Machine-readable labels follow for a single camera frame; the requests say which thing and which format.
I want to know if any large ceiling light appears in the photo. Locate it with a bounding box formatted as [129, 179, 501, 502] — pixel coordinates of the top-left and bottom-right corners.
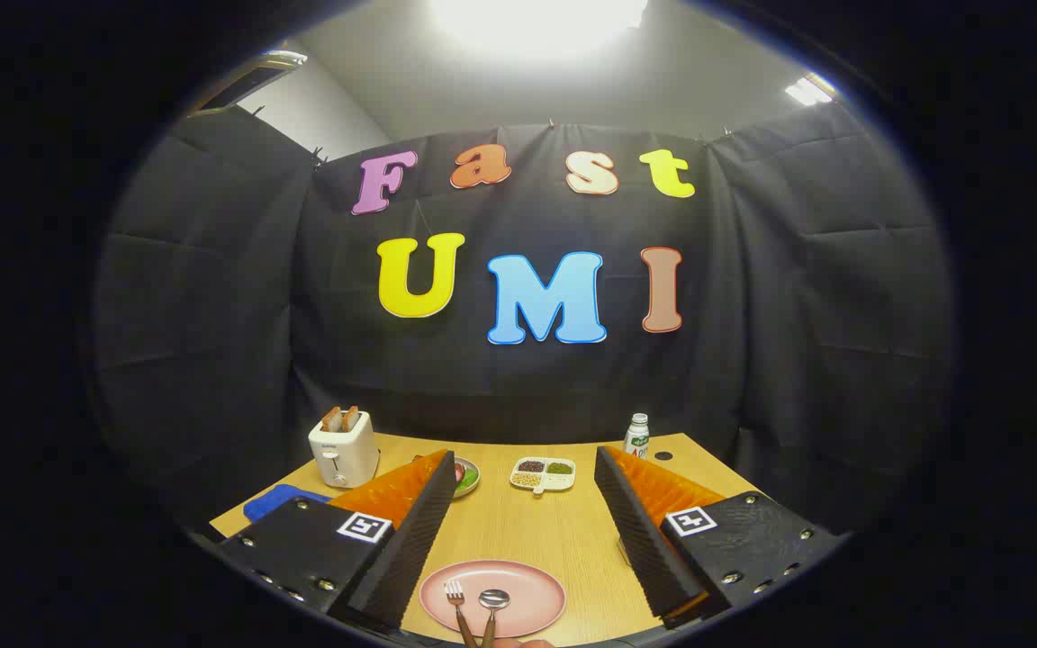
[428, 0, 650, 57]

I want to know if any metal fork wooden handle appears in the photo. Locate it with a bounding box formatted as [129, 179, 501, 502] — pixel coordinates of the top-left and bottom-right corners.
[444, 580, 479, 648]

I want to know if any black backdrop cloth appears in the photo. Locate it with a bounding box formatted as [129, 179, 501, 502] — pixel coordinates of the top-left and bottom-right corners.
[91, 103, 956, 541]

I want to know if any framed ceiling panel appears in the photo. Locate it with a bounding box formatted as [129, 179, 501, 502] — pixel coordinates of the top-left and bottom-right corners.
[187, 49, 309, 118]

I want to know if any pink plate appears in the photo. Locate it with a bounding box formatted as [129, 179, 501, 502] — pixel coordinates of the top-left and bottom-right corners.
[419, 559, 567, 639]

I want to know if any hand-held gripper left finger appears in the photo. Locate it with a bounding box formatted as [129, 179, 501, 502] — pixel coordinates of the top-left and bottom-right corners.
[212, 448, 456, 631]

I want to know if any metal spoon wooden handle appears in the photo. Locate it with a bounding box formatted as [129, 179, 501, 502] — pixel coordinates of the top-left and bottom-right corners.
[478, 589, 511, 648]

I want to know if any small ceiling light panel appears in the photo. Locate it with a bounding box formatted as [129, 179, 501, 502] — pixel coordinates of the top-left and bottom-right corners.
[784, 76, 836, 107]

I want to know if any white divided dish of beans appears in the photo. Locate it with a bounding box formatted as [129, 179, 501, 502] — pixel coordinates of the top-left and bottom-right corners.
[509, 456, 577, 496]

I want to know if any blue cloth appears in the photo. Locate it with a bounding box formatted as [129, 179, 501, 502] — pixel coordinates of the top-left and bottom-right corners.
[242, 483, 330, 523]

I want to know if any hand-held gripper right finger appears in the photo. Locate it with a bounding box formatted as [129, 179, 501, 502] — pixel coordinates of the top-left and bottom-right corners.
[592, 445, 848, 631]

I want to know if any white toaster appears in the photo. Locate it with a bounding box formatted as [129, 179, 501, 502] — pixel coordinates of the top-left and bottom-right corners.
[308, 409, 381, 490]

